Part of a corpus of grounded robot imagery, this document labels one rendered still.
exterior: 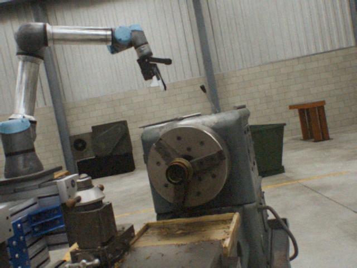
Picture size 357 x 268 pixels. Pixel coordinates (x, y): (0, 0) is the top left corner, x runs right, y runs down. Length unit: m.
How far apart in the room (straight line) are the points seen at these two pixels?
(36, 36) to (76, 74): 10.22
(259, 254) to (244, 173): 0.34
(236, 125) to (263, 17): 10.73
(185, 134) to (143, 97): 10.01
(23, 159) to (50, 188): 0.16
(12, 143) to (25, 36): 0.44
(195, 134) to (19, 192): 0.74
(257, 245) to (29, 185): 0.95
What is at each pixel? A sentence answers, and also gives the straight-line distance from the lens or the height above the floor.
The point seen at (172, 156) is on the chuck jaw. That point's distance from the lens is 1.29.
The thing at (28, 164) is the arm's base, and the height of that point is 1.20.
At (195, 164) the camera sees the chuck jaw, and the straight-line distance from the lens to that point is 1.26.
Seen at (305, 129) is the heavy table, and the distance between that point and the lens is 10.37.
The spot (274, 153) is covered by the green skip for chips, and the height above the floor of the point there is 0.38.
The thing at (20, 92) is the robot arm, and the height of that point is 1.51.
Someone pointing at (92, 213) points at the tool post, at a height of 1.10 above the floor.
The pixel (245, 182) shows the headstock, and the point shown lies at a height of 0.96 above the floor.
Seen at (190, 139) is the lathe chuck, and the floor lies 1.18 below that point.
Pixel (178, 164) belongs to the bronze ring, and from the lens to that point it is 1.21.
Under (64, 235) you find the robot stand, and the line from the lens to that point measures 1.52.
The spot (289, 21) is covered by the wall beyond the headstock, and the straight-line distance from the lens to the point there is 12.30.
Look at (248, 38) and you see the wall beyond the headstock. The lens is 11.82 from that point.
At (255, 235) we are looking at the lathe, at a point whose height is 0.73.
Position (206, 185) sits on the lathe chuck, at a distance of 1.36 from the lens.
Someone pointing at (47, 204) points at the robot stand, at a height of 1.03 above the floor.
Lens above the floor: 1.27
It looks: 3 degrees down
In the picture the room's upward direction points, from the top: 11 degrees counter-clockwise
